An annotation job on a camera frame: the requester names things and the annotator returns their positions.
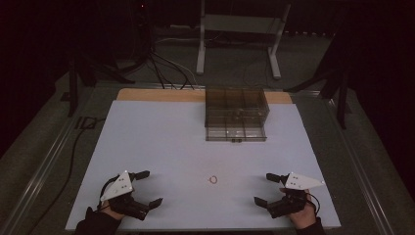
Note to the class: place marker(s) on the black tripod stand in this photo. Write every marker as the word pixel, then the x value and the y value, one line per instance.
pixel 341 94
pixel 74 88

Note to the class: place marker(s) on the white metal stand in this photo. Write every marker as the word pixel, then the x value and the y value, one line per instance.
pixel 202 42

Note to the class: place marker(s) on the person's right hand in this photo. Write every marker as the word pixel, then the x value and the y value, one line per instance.
pixel 304 216

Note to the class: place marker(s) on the person's left hand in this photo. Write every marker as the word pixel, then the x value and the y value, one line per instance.
pixel 109 212

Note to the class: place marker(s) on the aluminium floor rail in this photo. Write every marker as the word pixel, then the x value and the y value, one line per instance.
pixel 362 169
pixel 39 169

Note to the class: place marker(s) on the white table sheet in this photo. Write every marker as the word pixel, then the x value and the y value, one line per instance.
pixel 169 147

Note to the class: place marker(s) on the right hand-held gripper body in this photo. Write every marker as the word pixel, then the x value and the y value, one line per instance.
pixel 301 182

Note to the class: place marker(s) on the transparent divided drawer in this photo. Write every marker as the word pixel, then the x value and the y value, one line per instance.
pixel 235 133

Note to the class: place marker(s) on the transparent drawer organiser box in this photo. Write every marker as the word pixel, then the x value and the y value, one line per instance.
pixel 236 106

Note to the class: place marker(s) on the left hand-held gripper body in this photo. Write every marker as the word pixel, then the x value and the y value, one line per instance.
pixel 119 189

